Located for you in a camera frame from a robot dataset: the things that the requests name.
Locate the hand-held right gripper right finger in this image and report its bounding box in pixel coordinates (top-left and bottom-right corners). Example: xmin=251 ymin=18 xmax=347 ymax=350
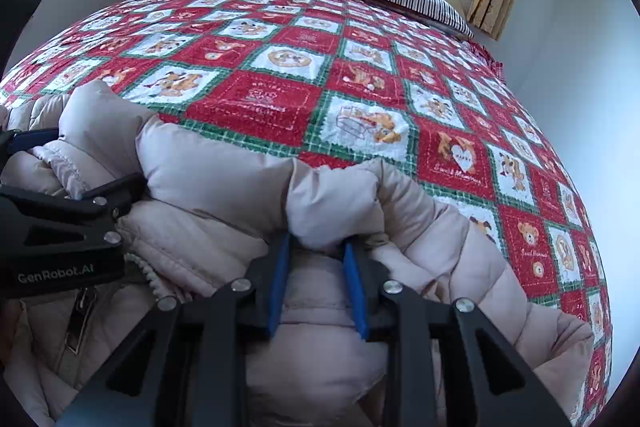
xmin=341 ymin=239 xmax=573 ymax=427

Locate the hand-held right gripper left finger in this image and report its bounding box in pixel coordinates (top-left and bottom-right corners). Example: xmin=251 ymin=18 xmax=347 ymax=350
xmin=55 ymin=232 xmax=293 ymax=427

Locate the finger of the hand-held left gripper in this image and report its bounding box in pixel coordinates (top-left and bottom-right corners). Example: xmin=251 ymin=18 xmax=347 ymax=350
xmin=75 ymin=172 xmax=148 ymax=218
xmin=0 ymin=127 xmax=61 ymax=158

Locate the beige quilted puffer jacket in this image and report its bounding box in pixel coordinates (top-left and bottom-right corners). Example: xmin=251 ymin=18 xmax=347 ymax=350
xmin=0 ymin=79 xmax=596 ymax=427

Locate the red patchwork bear bedsheet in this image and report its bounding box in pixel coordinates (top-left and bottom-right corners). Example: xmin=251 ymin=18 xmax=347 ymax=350
xmin=0 ymin=0 xmax=613 ymax=423

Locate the red ruffled cloth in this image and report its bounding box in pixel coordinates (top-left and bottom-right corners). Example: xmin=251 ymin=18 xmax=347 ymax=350
xmin=467 ymin=38 xmax=505 ymax=80

